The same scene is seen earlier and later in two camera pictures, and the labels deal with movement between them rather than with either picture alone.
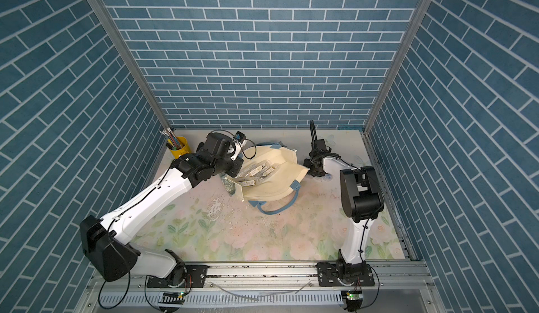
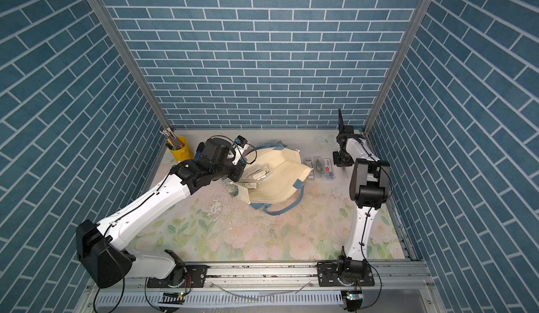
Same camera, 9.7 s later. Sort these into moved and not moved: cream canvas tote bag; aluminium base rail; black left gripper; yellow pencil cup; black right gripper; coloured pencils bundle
Moved: cream canvas tote bag; black right gripper
Not moved: yellow pencil cup; coloured pencils bundle; aluminium base rail; black left gripper
